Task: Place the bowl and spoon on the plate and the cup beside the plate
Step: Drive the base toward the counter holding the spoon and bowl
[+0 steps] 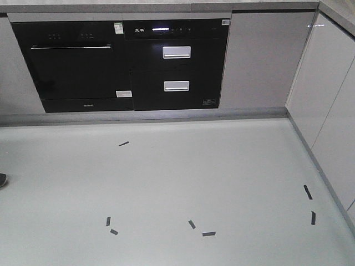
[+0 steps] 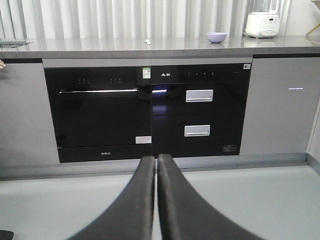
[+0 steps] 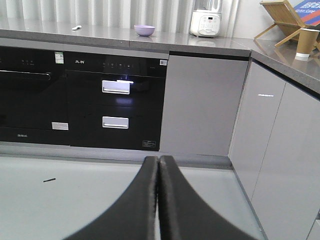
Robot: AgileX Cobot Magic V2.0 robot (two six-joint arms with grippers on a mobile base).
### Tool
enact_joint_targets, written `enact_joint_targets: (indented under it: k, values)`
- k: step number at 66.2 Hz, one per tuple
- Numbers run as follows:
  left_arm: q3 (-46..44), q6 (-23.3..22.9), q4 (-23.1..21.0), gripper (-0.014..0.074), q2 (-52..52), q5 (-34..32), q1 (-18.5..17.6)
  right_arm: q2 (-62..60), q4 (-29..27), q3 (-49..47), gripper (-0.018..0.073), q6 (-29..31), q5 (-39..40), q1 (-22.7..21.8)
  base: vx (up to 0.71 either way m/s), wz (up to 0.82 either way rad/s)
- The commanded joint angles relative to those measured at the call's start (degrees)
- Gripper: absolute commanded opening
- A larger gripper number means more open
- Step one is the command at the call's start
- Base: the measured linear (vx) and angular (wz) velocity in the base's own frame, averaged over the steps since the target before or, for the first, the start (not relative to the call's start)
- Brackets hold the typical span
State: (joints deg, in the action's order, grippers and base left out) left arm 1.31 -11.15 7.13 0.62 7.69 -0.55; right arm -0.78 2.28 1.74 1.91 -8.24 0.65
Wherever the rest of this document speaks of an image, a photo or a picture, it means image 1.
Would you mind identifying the black disinfection cabinet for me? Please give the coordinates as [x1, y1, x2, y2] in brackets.
[123, 18, 230, 111]

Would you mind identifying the grey cabinet door panel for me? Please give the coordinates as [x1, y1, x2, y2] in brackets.
[219, 12, 315, 109]

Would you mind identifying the black built-in dishwasher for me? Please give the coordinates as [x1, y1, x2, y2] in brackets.
[12, 21, 134, 113]

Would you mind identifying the glossy white side cabinet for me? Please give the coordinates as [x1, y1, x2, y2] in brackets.
[286, 13, 355, 214]

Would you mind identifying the dark shoe tip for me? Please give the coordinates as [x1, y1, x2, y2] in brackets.
[0, 173, 7, 187]

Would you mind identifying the lower silver drawer handle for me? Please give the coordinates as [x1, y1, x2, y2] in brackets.
[164, 81, 190, 92]

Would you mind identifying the silver drawer handle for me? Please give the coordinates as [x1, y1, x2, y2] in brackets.
[164, 81, 190, 92]
[162, 46, 191, 59]

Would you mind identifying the upper silver drawer handle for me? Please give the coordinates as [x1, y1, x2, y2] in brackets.
[162, 46, 191, 59]

